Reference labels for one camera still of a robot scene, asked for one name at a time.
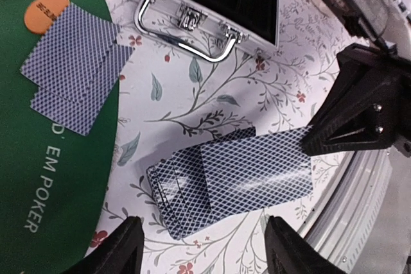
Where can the green round poker mat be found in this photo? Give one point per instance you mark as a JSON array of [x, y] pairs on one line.
[[53, 181]]

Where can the aluminium poker chip case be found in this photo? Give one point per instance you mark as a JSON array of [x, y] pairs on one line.
[[210, 29]]

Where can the blue playing card deck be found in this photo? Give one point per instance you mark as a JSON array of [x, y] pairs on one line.
[[180, 190]]

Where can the orange big blind button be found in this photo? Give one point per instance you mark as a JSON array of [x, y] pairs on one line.
[[41, 14]]

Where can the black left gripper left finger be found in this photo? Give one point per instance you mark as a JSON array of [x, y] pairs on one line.
[[120, 252]]

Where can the aluminium front rail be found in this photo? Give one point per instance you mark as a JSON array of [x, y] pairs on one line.
[[361, 223]]

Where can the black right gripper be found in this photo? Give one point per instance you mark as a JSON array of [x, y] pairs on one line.
[[368, 106]]

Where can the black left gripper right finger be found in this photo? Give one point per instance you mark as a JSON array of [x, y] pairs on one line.
[[288, 252]]

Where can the single playing card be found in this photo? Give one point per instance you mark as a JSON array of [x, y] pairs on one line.
[[66, 58]]

